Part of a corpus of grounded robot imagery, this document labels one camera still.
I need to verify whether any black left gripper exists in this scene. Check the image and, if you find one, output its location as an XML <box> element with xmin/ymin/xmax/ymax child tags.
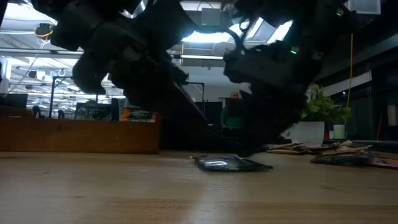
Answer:
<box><xmin>73</xmin><ymin>18</ymin><xmax>246</xmax><ymax>157</ymax></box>

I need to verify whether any black monitor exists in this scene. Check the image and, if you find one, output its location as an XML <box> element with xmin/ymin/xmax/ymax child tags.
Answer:
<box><xmin>0</xmin><ymin>93</ymin><xmax>28</xmax><ymax>110</ymax></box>

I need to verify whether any black stand frame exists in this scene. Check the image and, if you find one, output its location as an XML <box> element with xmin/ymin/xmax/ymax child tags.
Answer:
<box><xmin>49</xmin><ymin>76</ymin><xmax>74</xmax><ymax>118</ymax></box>

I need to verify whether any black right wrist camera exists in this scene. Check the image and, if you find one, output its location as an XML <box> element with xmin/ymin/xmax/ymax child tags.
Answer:
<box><xmin>223</xmin><ymin>49</ymin><xmax>251</xmax><ymax>84</ymax></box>

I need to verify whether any round ceiling fixture yellow ring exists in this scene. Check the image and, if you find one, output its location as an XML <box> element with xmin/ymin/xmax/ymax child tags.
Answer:
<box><xmin>34</xmin><ymin>23</ymin><xmax>57</xmax><ymax>40</ymax></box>

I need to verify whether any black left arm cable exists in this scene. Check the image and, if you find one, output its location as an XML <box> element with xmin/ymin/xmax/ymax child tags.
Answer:
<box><xmin>183</xmin><ymin>17</ymin><xmax>249</xmax><ymax>47</ymax></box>

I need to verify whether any bright ceiling light panel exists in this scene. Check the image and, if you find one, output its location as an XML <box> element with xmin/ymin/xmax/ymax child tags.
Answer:
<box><xmin>267</xmin><ymin>20</ymin><xmax>294</xmax><ymax>44</ymax></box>
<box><xmin>182</xmin><ymin>29</ymin><xmax>237</xmax><ymax>44</ymax></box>

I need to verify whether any wooden three-compartment tray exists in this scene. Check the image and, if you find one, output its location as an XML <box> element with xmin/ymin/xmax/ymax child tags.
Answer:
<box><xmin>0</xmin><ymin>105</ymin><xmax>161</xmax><ymax>155</ymax></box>

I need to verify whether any green plant in white pot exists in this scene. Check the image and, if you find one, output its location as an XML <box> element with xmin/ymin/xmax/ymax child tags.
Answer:
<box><xmin>281</xmin><ymin>83</ymin><xmax>353</xmax><ymax>146</ymax></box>

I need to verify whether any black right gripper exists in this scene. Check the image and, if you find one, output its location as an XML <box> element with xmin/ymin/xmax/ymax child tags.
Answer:
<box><xmin>239</xmin><ymin>37</ymin><xmax>324</xmax><ymax>157</ymax></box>

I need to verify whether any yellow hanging cord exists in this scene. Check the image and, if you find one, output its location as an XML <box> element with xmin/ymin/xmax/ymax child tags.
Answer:
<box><xmin>346</xmin><ymin>32</ymin><xmax>355</xmax><ymax>108</ymax></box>

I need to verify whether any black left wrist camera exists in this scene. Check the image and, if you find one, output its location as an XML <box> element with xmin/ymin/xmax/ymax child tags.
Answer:
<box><xmin>146</xmin><ymin>0</ymin><xmax>195</xmax><ymax>40</ymax></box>

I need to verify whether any person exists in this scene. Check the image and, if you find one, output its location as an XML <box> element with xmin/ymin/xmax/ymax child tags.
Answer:
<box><xmin>220</xmin><ymin>91</ymin><xmax>246</xmax><ymax>128</ymax></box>

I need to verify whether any grey ceiling box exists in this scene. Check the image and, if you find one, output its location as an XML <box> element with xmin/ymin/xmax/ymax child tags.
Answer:
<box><xmin>201</xmin><ymin>7</ymin><xmax>222</xmax><ymax>27</ymax></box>

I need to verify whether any long strip light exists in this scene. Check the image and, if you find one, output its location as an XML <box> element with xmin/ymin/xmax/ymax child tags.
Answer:
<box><xmin>180</xmin><ymin>54</ymin><xmax>224</xmax><ymax>60</ymax></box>

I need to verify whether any white ceiling air unit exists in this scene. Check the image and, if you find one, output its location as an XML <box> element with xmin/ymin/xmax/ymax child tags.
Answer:
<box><xmin>348</xmin><ymin>0</ymin><xmax>382</xmax><ymax>16</ymax></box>

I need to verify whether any pale green cup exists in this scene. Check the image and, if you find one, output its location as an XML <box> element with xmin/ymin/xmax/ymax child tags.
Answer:
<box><xmin>333</xmin><ymin>124</ymin><xmax>346</xmax><ymax>140</ymax></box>

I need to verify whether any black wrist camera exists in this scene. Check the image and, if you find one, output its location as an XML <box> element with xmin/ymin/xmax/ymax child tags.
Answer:
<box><xmin>223</xmin><ymin>49</ymin><xmax>251</xmax><ymax>84</ymax></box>
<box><xmin>146</xmin><ymin>0</ymin><xmax>195</xmax><ymax>40</ymax></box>

